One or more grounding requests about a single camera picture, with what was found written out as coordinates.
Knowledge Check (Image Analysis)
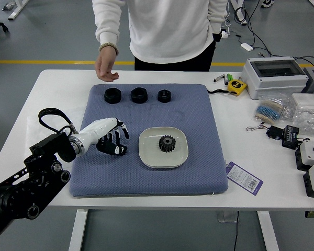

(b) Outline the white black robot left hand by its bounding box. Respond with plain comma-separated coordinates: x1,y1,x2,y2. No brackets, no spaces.
77,117,130,156

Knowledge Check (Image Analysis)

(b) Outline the person's right hand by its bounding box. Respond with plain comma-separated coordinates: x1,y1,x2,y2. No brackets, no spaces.
95,49,120,83

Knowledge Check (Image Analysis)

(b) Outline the white square plate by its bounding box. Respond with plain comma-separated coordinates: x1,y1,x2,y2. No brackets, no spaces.
138,127,189,168

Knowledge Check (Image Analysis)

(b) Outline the big black gear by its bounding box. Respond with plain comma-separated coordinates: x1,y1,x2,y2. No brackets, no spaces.
159,135,176,154

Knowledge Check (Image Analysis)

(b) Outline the large black hex nut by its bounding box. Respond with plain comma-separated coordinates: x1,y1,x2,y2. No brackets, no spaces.
104,88,122,105
130,87,149,104

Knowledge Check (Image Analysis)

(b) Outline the small black hex nut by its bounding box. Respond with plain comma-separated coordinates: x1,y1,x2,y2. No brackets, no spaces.
157,89,172,103

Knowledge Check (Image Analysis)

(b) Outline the small white box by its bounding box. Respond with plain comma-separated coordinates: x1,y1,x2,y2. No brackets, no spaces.
291,93,314,110

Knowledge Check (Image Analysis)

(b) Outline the blue button control box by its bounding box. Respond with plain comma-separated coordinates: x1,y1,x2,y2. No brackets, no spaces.
295,140,314,172

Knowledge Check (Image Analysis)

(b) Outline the blue-grey cushion mat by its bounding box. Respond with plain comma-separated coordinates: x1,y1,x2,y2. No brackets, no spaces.
69,83,229,198

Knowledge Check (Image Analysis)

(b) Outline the white table leg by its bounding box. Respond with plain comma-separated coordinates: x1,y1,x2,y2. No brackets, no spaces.
256,210,280,251
68,209,89,251

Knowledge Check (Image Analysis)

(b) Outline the yellow tape measure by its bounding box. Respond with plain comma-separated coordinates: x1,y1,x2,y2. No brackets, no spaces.
206,79,248,97

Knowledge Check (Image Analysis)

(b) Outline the purple paper tag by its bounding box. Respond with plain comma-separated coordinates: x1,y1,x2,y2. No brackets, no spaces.
225,161,264,196

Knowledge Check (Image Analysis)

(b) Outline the bag of blue resistors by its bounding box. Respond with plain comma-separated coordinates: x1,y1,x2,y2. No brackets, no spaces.
253,94,295,123

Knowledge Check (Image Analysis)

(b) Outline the black electronic module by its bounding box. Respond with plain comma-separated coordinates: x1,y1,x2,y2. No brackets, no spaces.
281,124,300,150

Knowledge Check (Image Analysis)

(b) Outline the clear bag of screws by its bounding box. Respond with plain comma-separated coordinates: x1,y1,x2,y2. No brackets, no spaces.
290,107,314,136

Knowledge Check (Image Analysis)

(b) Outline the beige bead bracelet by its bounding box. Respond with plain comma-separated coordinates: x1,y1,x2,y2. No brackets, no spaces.
98,43,119,55

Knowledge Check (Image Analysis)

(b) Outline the black floor cable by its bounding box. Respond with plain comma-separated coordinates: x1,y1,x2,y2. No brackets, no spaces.
229,0,314,67

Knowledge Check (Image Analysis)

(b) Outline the grey under-table bracket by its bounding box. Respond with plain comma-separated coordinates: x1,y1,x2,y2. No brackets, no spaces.
216,210,239,223

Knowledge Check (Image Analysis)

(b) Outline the grey electrical enclosure box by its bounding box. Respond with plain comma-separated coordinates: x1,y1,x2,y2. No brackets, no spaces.
241,56,309,100

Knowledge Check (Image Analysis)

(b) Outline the black under-table cable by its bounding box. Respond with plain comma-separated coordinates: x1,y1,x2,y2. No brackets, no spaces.
232,210,240,251

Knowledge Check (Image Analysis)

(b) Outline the black servo with wires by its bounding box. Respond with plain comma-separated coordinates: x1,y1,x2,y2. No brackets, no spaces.
246,124,285,141

